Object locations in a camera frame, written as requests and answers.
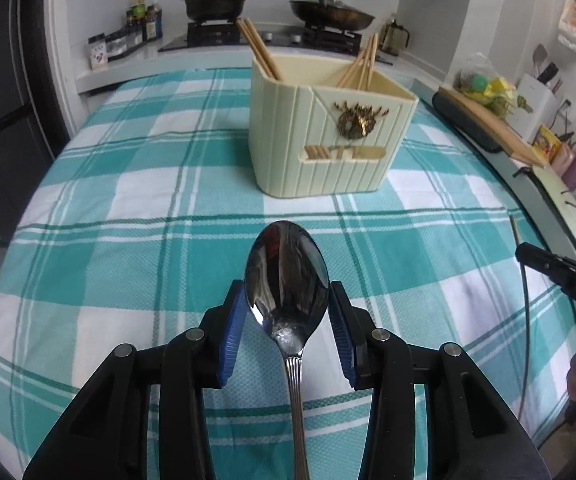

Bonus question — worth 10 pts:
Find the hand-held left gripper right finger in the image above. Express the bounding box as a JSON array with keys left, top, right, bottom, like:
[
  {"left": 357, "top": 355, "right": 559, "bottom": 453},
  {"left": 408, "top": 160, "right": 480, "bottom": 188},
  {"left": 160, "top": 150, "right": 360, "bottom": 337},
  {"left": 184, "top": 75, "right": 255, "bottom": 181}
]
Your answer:
[{"left": 328, "top": 280, "right": 554, "bottom": 480}]

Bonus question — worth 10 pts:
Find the white knife block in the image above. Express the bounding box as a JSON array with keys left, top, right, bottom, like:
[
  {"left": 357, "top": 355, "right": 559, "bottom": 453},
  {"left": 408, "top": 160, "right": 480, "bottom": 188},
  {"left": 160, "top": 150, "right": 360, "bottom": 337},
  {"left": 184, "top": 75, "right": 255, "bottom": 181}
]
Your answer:
[{"left": 508, "top": 72, "right": 565, "bottom": 142}]

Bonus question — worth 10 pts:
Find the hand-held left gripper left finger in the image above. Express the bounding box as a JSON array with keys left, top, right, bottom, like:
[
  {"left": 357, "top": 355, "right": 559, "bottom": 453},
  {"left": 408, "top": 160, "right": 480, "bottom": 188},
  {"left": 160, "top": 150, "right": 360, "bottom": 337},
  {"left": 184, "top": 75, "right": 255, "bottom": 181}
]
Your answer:
[{"left": 22, "top": 280, "right": 247, "bottom": 480}]

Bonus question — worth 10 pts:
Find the dark grey refrigerator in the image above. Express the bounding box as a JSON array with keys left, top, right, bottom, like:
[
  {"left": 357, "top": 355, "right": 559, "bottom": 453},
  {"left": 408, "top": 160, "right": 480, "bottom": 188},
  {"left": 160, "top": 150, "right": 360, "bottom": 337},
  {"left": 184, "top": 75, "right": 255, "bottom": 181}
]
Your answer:
[{"left": 0, "top": 0, "right": 69, "bottom": 247}]

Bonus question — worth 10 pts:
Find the hanging printed food bag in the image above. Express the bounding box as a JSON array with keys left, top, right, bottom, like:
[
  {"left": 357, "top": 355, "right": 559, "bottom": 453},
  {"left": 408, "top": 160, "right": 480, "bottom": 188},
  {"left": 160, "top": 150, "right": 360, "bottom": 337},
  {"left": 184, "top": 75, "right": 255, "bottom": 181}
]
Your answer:
[{"left": 556, "top": 0, "right": 576, "bottom": 57}]

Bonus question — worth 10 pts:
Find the yellow-capped sauce bottle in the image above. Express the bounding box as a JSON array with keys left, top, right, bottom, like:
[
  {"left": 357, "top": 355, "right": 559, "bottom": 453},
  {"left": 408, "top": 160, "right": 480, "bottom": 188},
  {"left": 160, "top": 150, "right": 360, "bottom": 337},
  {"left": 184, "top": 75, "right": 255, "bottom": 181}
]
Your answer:
[{"left": 130, "top": 0, "right": 148, "bottom": 32}]

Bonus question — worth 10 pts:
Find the row of dark spice jars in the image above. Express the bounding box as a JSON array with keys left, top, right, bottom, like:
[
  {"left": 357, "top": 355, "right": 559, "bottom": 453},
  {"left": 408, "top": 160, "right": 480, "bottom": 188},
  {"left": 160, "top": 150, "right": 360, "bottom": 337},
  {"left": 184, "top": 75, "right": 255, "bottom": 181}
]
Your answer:
[{"left": 105, "top": 26, "right": 145, "bottom": 59}]

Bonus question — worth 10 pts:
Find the plastic bag of fruit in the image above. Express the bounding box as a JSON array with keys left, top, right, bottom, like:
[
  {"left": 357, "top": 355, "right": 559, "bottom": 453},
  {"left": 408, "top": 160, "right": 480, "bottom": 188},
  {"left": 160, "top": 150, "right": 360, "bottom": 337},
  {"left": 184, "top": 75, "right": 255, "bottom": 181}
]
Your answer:
[{"left": 451, "top": 52, "right": 535, "bottom": 117}]

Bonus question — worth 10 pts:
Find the black tray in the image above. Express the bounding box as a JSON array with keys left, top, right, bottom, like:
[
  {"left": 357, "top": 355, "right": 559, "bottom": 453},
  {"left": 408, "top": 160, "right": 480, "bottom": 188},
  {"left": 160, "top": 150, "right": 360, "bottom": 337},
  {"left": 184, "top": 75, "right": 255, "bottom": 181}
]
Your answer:
[{"left": 431, "top": 88, "right": 505, "bottom": 154}]

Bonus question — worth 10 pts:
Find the black gas stove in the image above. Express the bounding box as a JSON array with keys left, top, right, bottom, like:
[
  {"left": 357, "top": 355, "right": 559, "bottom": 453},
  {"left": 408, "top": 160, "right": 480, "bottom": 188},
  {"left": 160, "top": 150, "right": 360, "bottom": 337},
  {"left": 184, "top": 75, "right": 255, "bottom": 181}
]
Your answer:
[{"left": 158, "top": 19, "right": 395, "bottom": 67}]

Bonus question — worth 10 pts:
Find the teal plaid tablecloth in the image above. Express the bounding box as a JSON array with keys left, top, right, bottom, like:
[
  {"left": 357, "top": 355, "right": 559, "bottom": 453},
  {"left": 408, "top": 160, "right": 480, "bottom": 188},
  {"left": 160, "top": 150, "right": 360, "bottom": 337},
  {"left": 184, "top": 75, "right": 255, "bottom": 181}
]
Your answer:
[{"left": 0, "top": 65, "right": 576, "bottom": 480}]

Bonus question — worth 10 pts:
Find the wooden cutting board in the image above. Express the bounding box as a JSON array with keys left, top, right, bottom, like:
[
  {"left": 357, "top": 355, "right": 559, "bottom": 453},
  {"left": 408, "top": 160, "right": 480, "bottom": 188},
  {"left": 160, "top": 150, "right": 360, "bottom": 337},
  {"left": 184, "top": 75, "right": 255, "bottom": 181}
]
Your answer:
[{"left": 437, "top": 85, "right": 550, "bottom": 169}]

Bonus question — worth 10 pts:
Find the yellow printed packet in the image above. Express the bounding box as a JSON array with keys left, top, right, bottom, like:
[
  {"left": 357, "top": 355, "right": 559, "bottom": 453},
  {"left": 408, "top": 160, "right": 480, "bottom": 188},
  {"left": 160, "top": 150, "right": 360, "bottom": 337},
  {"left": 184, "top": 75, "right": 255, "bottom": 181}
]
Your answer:
[{"left": 532, "top": 124, "right": 563, "bottom": 164}]

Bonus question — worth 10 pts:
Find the stainless steel spoon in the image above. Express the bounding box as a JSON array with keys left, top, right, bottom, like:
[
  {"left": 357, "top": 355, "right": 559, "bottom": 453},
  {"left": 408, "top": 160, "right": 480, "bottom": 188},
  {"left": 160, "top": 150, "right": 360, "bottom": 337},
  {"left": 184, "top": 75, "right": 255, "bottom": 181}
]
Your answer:
[{"left": 244, "top": 220, "right": 331, "bottom": 480}]

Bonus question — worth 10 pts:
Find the black pot with orange lid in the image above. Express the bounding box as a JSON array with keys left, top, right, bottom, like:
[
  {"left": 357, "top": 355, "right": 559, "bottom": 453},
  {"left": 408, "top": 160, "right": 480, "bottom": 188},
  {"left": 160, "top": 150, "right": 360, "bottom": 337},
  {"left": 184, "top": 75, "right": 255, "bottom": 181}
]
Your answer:
[{"left": 179, "top": 0, "right": 253, "bottom": 24}]

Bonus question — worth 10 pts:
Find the dark sauce bottle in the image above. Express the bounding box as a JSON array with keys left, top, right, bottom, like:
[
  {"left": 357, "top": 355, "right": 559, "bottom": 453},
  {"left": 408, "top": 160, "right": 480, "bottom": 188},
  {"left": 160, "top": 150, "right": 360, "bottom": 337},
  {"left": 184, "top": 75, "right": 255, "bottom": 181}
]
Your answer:
[{"left": 142, "top": 2, "right": 164, "bottom": 42}]

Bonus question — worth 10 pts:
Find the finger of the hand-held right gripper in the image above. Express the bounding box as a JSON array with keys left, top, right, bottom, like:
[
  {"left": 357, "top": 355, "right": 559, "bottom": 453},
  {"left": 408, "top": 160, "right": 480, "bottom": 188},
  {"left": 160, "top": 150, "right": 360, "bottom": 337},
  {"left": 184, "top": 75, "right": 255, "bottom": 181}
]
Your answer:
[{"left": 515, "top": 242, "right": 576, "bottom": 287}]

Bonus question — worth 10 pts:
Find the dark glass jug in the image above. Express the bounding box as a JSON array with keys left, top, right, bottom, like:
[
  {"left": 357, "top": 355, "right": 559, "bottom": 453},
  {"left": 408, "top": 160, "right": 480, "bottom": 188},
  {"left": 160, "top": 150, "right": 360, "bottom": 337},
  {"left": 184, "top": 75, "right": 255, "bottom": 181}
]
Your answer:
[{"left": 378, "top": 12, "right": 411, "bottom": 59}]

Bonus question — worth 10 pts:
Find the cream ribbed utensil holder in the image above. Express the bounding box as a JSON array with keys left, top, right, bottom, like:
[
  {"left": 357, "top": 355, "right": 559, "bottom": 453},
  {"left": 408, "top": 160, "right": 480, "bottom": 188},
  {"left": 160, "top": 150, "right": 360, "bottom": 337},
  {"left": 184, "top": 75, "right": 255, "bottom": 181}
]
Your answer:
[{"left": 247, "top": 55, "right": 421, "bottom": 200}]

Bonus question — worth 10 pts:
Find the wok with glass lid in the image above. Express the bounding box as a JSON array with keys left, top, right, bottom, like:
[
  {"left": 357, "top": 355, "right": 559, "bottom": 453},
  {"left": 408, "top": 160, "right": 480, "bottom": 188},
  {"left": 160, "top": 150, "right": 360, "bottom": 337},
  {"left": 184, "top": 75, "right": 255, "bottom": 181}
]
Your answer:
[{"left": 289, "top": 0, "right": 377, "bottom": 31}]

